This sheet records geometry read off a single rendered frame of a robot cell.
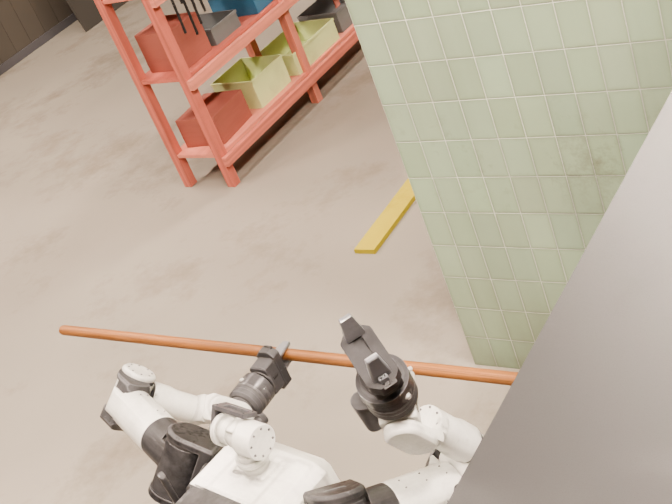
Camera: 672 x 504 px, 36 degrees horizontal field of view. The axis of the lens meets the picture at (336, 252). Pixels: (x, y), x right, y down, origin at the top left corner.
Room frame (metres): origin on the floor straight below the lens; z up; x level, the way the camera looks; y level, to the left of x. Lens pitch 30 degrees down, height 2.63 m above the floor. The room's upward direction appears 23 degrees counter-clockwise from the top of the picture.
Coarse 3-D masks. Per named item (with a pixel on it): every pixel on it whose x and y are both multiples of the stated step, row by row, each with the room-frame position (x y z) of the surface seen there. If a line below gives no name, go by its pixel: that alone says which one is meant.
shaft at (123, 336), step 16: (80, 336) 2.61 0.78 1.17; (96, 336) 2.56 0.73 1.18; (112, 336) 2.51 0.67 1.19; (128, 336) 2.47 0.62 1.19; (144, 336) 2.43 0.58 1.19; (160, 336) 2.40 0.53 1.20; (224, 352) 2.23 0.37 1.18; (240, 352) 2.19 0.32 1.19; (256, 352) 2.15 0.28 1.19; (288, 352) 2.08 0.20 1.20; (304, 352) 2.06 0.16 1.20; (320, 352) 2.03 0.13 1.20; (416, 368) 1.83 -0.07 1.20; (432, 368) 1.80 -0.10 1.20; (448, 368) 1.78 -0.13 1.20; (464, 368) 1.76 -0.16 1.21; (480, 368) 1.74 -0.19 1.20
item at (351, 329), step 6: (342, 318) 1.28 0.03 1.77; (348, 318) 1.28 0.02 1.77; (354, 318) 1.29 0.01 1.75; (342, 324) 1.28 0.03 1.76; (348, 324) 1.28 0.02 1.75; (354, 324) 1.29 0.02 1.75; (342, 330) 1.29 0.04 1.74; (348, 330) 1.29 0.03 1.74; (354, 330) 1.29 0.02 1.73; (360, 330) 1.30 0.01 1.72; (348, 336) 1.29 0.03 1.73; (354, 336) 1.30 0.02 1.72; (348, 342) 1.30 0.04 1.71
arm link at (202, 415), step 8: (200, 400) 1.92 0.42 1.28; (208, 400) 1.92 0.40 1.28; (216, 400) 1.91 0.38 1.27; (224, 400) 1.92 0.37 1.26; (232, 400) 1.92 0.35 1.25; (200, 408) 1.90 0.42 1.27; (208, 408) 1.90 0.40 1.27; (248, 408) 1.91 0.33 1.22; (200, 416) 1.89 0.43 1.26; (208, 416) 1.88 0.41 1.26
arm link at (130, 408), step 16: (128, 368) 1.91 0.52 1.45; (144, 368) 1.94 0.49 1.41; (128, 384) 1.84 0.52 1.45; (144, 384) 1.86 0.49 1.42; (112, 400) 1.83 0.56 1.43; (128, 400) 1.81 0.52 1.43; (144, 400) 1.80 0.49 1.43; (112, 416) 1.82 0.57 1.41; (128, 416) 1.77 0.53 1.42; (144, 416) 1.74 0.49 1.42; (160, 416) 1.73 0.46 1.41; (128, 432) 1.75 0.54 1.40
